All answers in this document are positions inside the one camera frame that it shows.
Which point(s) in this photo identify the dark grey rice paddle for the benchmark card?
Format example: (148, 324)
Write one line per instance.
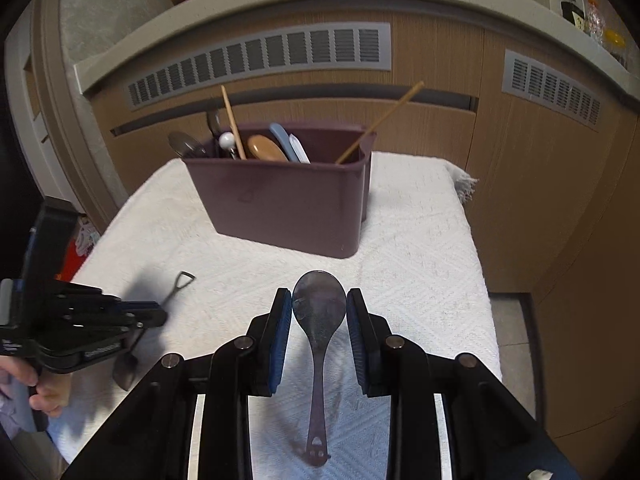
(317, 310)

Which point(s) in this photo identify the wooden chopstick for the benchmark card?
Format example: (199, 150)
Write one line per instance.
(385, 117)
(232, 120)

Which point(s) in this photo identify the purple-brown utensil holder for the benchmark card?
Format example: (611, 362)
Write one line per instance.
(280, 210)

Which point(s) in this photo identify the large grey vent grille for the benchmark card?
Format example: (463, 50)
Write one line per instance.
(260, 52)

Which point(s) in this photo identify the red and white packet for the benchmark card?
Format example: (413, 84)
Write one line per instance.
(80, 250)

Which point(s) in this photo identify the small metal spoon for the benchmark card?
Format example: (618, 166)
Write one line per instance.
(214, 122)

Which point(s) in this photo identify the jar with yellow lid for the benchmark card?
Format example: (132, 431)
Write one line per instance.
(614, 39)

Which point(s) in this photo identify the white plastic spoon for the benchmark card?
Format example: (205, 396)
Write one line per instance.
(300, 150)

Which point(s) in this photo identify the person's left hand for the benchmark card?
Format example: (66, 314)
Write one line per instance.
(47, 400)

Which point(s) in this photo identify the wooden spoon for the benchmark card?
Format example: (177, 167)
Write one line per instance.
(265, 149)

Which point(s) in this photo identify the blue-grey utensil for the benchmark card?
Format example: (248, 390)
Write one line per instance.
(281, 136)

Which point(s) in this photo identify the white textured towel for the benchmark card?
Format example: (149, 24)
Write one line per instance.
(410, 260)

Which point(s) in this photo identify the white ball-tipped utensil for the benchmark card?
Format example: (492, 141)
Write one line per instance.
(227, 139)

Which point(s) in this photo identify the wooden kitchen cabinet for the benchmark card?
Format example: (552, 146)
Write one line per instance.
(550, 210)

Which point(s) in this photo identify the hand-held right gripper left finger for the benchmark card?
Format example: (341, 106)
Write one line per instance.
(282, 340)

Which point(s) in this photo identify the beige kitchen countertop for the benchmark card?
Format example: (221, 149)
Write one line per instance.
(300, 5)

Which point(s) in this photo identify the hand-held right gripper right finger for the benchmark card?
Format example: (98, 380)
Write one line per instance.
(356, 340)

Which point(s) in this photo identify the small grey vent grille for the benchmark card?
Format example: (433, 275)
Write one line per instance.
(550, 85)

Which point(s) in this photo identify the large grey spoon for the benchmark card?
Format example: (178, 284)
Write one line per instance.
(185, 144)

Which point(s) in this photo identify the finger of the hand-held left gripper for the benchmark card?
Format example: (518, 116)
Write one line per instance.
(95, 294)
(150, 316)

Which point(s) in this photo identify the shovel-shaped metal spoon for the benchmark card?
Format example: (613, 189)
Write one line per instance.
(125, 372)

